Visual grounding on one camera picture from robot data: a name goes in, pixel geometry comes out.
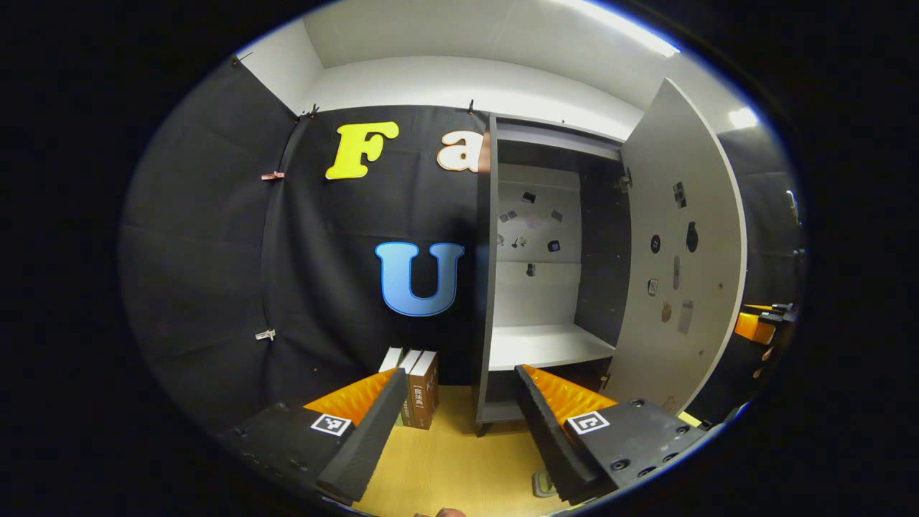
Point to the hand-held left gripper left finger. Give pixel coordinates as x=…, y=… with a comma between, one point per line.
x=366, y=445

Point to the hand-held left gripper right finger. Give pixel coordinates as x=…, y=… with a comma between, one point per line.
x=553, y=445

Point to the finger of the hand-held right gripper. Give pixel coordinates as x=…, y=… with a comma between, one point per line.
x=750, y=327
x=768, y=308

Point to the cream cabinet door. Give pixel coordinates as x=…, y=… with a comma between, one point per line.
x=668, y=143

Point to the orange-brown book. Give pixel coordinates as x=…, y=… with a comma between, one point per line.
x=423, y=395

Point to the green and white book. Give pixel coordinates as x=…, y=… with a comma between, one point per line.
x=390, y=359

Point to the small ceiling light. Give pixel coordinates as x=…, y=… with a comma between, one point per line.
x=743, y=118

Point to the black backdrop cloth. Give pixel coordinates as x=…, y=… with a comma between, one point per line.
x=215, y=251

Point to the red clip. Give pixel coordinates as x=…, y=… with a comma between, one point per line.
x=272, y=176

